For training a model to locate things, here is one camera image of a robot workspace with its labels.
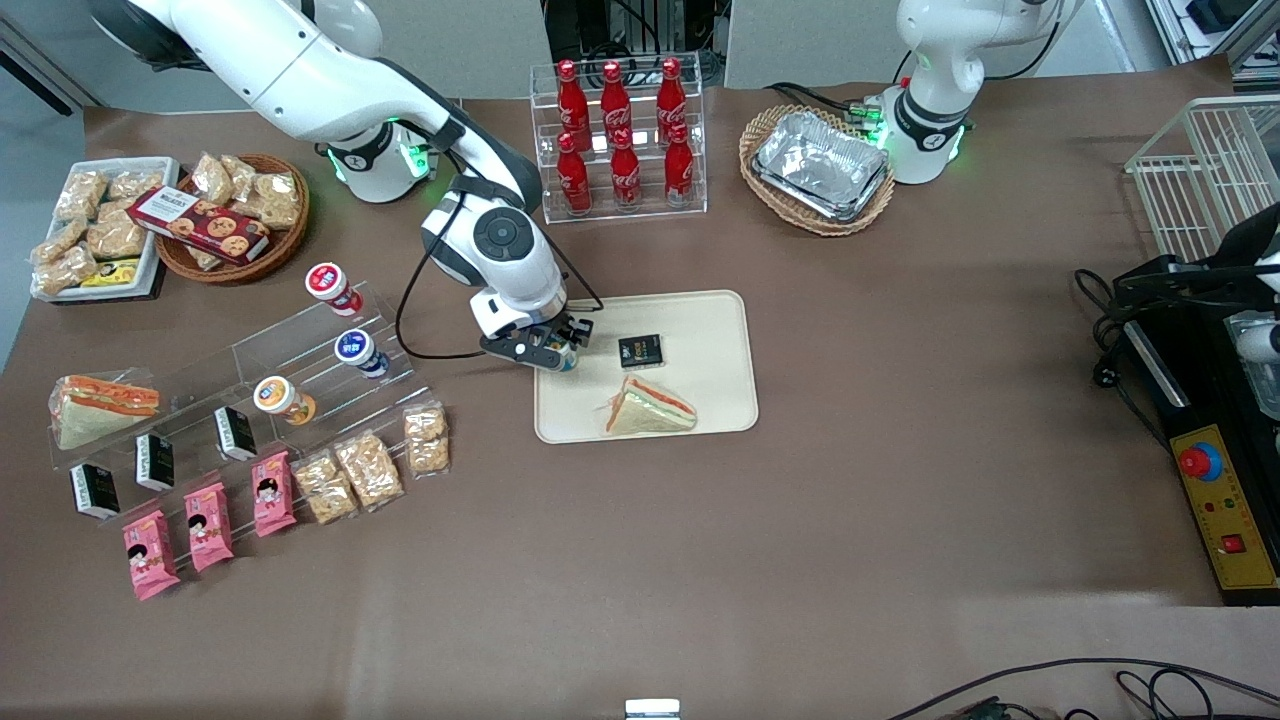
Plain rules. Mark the metal shelf frame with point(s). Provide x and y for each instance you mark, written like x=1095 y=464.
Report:
x=1215 y=20

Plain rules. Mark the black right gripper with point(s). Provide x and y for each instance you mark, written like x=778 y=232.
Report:
x=566 y=330

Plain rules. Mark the wrapped triangle sandwich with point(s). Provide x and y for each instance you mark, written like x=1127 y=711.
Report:
x=95 y=405
x=650 y=412

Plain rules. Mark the oval wicker basket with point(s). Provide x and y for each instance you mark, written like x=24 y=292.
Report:
x=820 y=225

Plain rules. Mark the clear bag of crackers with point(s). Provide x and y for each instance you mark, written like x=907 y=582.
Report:
x=80 y=195
x=204 y=258
x=326 y=488
x=242 y=172
x=116 y=235
x=369 y=470
x=427 y=440
x=135 y=185
x=65 y=272
x=58 y=240
x=272 y=198
x=211 y=178

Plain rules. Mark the red cookie box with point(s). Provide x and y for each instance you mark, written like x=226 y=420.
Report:
x=200 y=225

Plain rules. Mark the yellow snack packet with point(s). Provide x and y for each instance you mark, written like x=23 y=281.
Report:
x=110 y=273

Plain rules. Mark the green cap gum bottle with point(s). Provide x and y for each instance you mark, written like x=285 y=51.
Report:
x=568 y=360

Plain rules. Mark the pink snack packet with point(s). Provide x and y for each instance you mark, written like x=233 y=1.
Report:
x=150 y=555
x=273 y=494
x=209 y=527

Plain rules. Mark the red cola bottle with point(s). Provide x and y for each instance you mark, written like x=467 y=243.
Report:
x=574 y=180
x=615 y=105
x=679 y=172
x=626 y=177
x=572 y=105
x=671 y=100

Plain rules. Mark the beige plastic tray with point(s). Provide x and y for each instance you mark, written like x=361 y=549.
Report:
x=700 y=340

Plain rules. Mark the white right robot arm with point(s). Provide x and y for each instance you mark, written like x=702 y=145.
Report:
x=300 y=70

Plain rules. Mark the orange cap gum bottle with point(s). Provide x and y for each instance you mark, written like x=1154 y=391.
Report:
x=273 y=396

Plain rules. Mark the white rectangular tray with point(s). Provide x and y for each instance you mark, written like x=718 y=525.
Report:
x=160 y=168

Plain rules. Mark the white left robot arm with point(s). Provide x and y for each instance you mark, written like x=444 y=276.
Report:
x=925 y=130

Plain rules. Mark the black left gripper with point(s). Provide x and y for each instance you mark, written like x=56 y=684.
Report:
x=1243 y=245

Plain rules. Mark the aluminium foil tray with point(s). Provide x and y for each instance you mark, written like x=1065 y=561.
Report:
x=820 y=160

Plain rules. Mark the blue cap gum bottle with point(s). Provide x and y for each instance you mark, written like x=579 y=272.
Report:
x=354 y=347

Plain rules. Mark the clear acrylic stepped display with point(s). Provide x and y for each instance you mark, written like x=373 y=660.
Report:
x=310 y=335

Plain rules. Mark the red cap gum bottle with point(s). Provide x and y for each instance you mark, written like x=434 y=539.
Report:
x=327 y=281

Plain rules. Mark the clear acrylic bottle rack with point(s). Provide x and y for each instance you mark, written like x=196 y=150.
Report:
x=645 y=210

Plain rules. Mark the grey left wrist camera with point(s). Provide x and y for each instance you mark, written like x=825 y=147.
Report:
x=1258 y=342

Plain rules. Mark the round wicker basket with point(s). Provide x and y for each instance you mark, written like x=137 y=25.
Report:
x=285 y=245

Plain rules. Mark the small black carton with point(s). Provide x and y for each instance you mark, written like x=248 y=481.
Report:
x=155 y=461
x=236 y=433
x=96 y=490

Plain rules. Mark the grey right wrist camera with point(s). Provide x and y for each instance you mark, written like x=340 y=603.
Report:
x=515 y=305

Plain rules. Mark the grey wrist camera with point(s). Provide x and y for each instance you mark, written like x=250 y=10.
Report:
x=515 y=305
x=1258 y=342

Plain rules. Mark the black yellow control box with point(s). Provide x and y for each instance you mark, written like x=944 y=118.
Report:
x=1225 y=520

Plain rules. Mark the black snack packet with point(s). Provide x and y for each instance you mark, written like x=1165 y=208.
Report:
x=641 y=351

